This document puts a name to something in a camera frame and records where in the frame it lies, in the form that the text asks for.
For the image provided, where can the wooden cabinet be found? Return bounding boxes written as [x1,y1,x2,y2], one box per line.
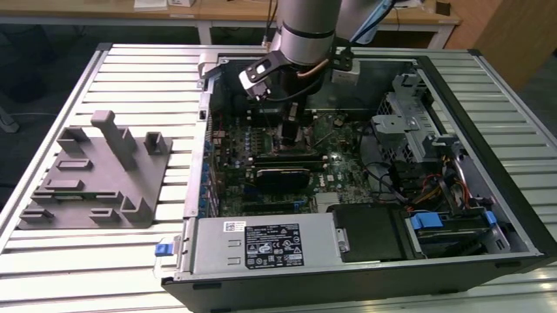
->
[446,0,557,89]

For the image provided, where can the black RAM slot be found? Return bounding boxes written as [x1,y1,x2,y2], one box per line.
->
[249,117,317,128]

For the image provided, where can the blue power supply latch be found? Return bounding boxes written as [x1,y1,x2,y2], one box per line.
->
[155,237,183,258]

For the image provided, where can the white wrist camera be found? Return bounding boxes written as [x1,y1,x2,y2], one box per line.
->
[238,53,283,98]

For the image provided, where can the metal socket cover frame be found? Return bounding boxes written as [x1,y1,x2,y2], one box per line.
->
[303,115,336,146]

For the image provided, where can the silver chipset heatsink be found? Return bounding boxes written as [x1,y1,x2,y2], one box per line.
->
[315,192,341,206]

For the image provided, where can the grey plastic bracket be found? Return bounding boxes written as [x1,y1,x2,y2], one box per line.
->
[429,135,464,155]

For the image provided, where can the black expansion slot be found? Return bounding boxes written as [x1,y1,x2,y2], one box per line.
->
[242,202,297,213]

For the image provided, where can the grey plastic parts rack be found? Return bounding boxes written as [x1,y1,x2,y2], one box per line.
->
[16,110,174,231]

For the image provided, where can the grey metal leg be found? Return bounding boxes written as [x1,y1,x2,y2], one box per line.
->
[0,106,22,133]

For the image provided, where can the CPU socket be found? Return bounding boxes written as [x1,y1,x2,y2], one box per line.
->
[270,127,318,157]

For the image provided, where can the blue disk carrier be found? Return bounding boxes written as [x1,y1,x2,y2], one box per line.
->
[409,211,490,257]

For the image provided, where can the black graphics card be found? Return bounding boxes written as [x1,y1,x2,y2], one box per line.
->
[254,168,313,193]

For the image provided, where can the thin metal locking lever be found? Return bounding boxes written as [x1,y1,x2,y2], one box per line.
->
[317,128,337,147]

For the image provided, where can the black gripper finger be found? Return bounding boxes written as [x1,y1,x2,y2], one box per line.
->
[278,101,305,151]

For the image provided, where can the green motherboard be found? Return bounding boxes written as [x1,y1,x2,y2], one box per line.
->
[209,112,393,218]

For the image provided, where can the yellow orange power wires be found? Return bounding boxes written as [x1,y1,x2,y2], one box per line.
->
[412,185,441,205]

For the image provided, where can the black RAM stick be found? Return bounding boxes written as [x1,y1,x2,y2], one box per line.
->
[254,155,322,164]
[255,161,326,171]
[249,108,318,119]

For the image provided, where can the black open PC case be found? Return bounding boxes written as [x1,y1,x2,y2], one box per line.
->
[159,48,557,313]

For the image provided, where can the silver power supply unit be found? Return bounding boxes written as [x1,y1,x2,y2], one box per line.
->
[174,212,345,282]

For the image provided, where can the wooden desk white legs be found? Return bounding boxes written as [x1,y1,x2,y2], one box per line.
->
[0,0,462,50]

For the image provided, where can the silver metal drive cage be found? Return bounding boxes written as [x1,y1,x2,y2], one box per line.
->
[369,73,444,164]

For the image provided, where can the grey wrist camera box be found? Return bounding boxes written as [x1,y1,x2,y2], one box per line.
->
[330,60,362,85]

